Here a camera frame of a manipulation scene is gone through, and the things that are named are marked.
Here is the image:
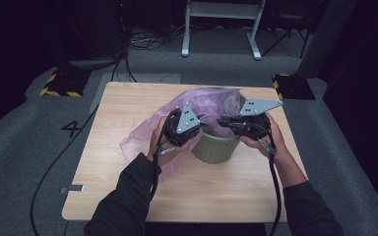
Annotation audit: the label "white metal stand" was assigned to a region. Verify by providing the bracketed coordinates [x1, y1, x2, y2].
[180, 0, 267, 61]

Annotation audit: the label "green ribbed plastic bin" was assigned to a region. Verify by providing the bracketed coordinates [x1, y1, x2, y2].
[191, 124, 242, 165]

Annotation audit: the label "black yellow striped base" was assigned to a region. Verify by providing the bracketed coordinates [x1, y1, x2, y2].
[39, 68, 92, 98]
[272, 73, 317, 101]

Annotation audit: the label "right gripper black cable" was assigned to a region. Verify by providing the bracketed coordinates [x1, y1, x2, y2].
[258, 131, 284, 236]

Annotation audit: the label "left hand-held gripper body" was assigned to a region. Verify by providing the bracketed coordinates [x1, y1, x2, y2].
[161, 101, 205, 148]

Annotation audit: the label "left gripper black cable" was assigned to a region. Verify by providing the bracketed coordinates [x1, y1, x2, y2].
[150, 108, 182, 202]

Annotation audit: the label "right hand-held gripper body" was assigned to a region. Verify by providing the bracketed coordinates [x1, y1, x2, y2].
[231, 97, 284, 141]

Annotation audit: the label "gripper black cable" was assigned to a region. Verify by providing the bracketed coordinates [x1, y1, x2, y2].
[150, 108, 182, 202]
[258, 131, 284, 236]

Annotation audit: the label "person's left hand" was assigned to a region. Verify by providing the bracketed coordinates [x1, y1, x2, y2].
[146, 116, 191, 166]

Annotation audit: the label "grey pillar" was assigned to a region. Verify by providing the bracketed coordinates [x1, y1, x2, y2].
[295, 0, 358, 80]

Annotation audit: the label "black folding stand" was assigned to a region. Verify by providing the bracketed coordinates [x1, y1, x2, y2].
[261, 0, 312, 59]

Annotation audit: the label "grey tape piece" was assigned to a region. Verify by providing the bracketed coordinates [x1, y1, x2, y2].
[59, 184, 86, 195]

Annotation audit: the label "long black floor cable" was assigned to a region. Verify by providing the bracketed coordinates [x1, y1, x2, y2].
[29, 103, 100, 236]

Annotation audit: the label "black stand cable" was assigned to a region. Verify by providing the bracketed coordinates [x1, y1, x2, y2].
[110, 0, 138, 83]

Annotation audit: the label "bundle of floor cables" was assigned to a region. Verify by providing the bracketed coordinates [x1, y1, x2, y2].
[127, 24, 191, 52]

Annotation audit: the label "person's right hand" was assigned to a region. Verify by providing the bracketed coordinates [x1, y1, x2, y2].
[240, 112, 288, 160]

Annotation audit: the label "pink plastic bag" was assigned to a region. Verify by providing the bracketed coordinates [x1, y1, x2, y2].
[119, 87, 244, 183]

